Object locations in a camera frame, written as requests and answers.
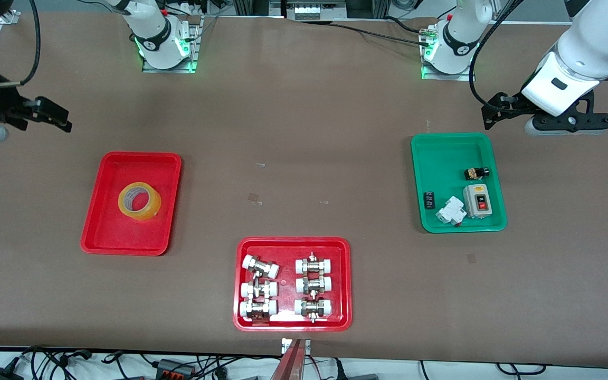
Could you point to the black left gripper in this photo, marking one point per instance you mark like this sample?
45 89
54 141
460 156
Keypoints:
515 102

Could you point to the yellow tape roll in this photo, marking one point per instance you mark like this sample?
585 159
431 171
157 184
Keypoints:
151 211

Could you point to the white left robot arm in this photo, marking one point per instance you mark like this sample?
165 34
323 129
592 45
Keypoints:
583 47

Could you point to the green plastic tray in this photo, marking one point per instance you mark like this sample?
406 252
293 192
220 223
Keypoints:
441 158

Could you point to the red plastic tray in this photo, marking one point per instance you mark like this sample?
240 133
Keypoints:
286 248
108 227

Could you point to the small brown tape patch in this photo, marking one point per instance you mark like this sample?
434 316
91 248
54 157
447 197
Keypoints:
254 197

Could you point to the white circuit breaker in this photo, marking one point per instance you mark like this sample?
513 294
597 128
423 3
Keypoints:
450 211

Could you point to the white power strip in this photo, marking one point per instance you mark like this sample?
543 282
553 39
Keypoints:
309 10

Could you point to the metal valve with white caps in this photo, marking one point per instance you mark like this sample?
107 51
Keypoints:
313 266
258 309
313 307
259 266
258 290
313 285

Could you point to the black plug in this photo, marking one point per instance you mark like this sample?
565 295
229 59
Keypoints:
340 369

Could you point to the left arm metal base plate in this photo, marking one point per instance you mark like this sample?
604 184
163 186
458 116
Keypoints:
462 77

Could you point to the black knob switch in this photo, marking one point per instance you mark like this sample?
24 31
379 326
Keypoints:
477 173

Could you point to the grey push button switch box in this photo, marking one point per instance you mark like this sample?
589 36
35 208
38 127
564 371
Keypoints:
474 207

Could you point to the aluminium corner bracket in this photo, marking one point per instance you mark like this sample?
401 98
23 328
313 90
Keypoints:
9 17

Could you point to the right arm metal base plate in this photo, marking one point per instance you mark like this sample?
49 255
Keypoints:
196 53

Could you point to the small metal bracket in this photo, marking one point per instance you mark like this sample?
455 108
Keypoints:
285 345

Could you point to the reddish metal post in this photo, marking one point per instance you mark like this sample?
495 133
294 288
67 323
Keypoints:
289 367

